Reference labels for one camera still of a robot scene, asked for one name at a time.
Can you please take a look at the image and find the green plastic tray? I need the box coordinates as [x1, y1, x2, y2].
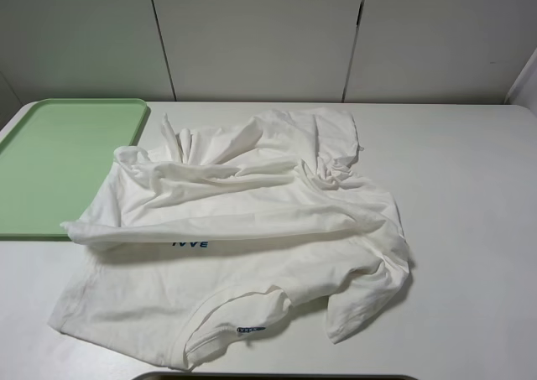
[1, 99, 149, 240]

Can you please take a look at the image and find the white short sleeve t-shirt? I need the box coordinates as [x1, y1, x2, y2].
[50, 108, 410, 367]

